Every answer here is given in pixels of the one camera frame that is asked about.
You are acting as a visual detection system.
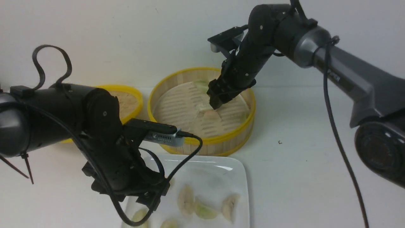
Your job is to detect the pale green dumpling plate bottom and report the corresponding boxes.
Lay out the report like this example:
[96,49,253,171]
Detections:
[131,208,150,228]

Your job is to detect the yellow rimmed bamboo steamer lid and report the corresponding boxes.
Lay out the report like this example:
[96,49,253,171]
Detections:
[72,84,143,139]

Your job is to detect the cream white dumpling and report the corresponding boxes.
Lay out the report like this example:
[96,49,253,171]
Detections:
[177,184,194,216]

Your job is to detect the white square plate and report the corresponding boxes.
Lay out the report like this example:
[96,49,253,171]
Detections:
[148,156,250,228]

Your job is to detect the green translucent dumpling on plate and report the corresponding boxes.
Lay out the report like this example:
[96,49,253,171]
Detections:
[194,198,219,220]

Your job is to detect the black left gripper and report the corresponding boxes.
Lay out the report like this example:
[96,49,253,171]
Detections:
[79,133,170,203]

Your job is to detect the pinkish dumpling steamer lower centre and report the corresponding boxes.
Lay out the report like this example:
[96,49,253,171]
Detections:
[203,110,222,122]

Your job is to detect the beige dumpling on plate right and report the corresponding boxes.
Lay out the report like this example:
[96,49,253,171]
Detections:
[221,193,240,224]

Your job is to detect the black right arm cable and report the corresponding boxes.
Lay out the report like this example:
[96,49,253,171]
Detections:
[290,0,370,228]

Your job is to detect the black left camera cable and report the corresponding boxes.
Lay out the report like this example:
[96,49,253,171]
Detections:
[76,130,203,227]

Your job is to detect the white steamer liner paper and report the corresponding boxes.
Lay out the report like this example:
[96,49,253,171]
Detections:
[151,82,251,138]

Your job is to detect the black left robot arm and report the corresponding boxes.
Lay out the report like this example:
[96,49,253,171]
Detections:
[0,84,177,205]

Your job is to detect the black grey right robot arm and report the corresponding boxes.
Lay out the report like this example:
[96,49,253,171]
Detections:
[207,0,405,187]

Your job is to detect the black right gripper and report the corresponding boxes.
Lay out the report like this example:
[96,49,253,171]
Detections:
[207,43,274,110]

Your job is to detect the white dumpling steamer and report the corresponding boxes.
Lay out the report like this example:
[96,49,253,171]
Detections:
[196,102,215,113]

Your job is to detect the yellow rimmed bamboo steamer basket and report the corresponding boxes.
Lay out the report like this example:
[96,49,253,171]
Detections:
[147,67,256,157]

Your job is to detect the green dumpling steamer top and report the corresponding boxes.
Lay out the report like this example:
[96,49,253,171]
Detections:
[193,80,209,94]

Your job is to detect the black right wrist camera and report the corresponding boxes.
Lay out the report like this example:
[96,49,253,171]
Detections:
[207,25,248,58]

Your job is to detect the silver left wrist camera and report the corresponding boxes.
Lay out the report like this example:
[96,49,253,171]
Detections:
[144,131,185,147]

